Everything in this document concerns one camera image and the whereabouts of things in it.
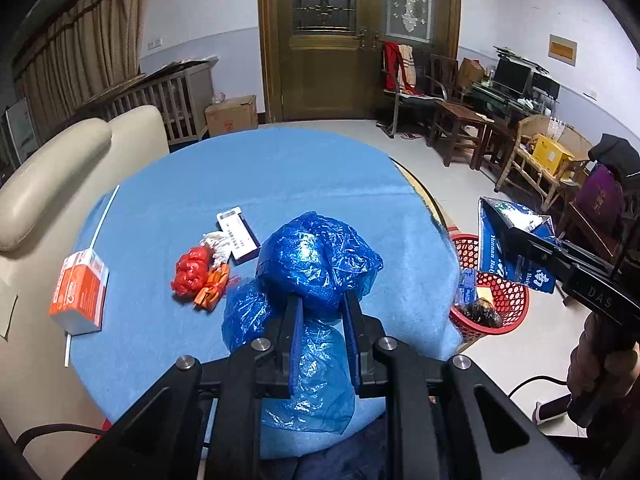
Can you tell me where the blue foil snack bag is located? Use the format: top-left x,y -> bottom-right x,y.
477,197 -> 556,294

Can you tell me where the orange wrapper bag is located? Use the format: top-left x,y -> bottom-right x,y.
194,263 -> 231,312

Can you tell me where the red plastic bag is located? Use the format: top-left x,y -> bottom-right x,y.
170,246 -> 210,298

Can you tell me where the white tissue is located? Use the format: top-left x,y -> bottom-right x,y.
200,231 -> 232,268

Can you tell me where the blue plastic bag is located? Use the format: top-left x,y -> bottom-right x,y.
221,211 -> 384,434

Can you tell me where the white medicine box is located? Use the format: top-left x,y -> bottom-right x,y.
216,207 -> 260,264

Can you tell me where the black plastic bag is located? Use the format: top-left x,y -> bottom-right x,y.
456,298 -> 503,328

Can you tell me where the blue toothpaste box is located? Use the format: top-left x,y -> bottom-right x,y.
454,269 -> 477,306

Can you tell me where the red white small box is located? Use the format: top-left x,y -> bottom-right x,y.
476,286 -> 495,308

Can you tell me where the person's right hand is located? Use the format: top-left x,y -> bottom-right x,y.
566,313 -> 639,402

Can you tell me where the purple gift bag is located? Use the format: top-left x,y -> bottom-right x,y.
575,164 -> 624,234

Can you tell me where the red mesh basket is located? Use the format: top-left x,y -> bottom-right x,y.
449,233 -> 529,344

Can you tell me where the white plastic rod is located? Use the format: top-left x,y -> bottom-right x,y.
63,184 -> 122,369

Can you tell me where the yellow box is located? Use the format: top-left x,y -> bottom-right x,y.
533,134 -> 575,176

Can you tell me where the wicker chair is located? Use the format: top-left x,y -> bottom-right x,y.
494,115 -> 593,212

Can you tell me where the orange white box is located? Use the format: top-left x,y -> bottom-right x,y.
48,247 -> 111,337

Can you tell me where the blue tablecloth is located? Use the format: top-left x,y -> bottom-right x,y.
69,127 -> 464,461

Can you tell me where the dark wooden stool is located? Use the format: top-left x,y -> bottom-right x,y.
427,101 -> 494,170

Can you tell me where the computer monitor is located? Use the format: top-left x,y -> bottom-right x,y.
492,58 -> 532,96

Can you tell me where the cream leather sofa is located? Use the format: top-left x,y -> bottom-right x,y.
0,104 -> 172,480

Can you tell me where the metal chair with red cloth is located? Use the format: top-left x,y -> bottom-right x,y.
376,41 -> 450,139

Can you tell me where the brown cardboard box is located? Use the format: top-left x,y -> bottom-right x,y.
205,96 -> 258,136

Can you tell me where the wooden crib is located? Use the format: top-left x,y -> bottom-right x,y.
74,55 -> 218,146

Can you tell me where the wooden double door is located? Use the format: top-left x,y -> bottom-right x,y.
258,0 -> 462,122

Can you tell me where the beige curtain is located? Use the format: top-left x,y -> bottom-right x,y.
12,0 -> 146,136

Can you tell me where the black cable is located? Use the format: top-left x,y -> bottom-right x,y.
506,374 -> 572,401

